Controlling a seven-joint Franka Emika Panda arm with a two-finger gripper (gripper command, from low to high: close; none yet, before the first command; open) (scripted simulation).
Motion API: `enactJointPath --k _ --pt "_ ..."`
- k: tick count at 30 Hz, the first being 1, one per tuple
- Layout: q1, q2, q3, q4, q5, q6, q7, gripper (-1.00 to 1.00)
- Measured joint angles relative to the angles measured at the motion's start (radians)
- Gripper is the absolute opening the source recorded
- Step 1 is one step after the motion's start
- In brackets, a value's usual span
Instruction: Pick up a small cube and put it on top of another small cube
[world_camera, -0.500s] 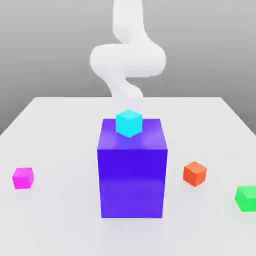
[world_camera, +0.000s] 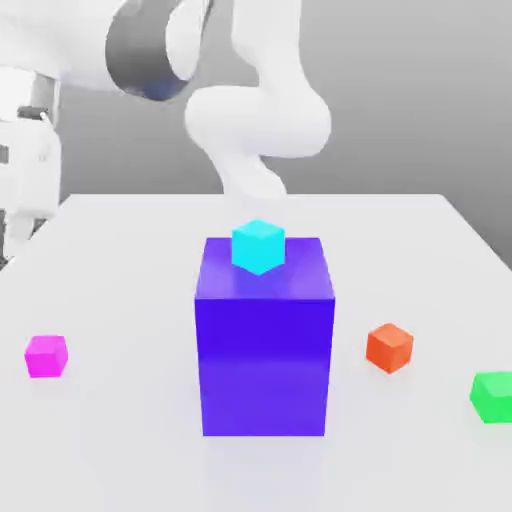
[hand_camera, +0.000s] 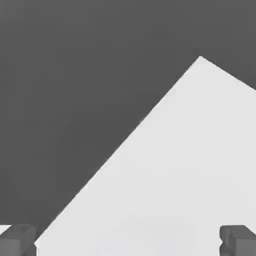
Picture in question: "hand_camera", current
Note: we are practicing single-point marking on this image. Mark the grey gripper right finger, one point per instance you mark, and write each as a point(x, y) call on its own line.
point(238, 242)

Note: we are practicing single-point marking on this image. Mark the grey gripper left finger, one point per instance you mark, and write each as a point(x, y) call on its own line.
point(16, 241)

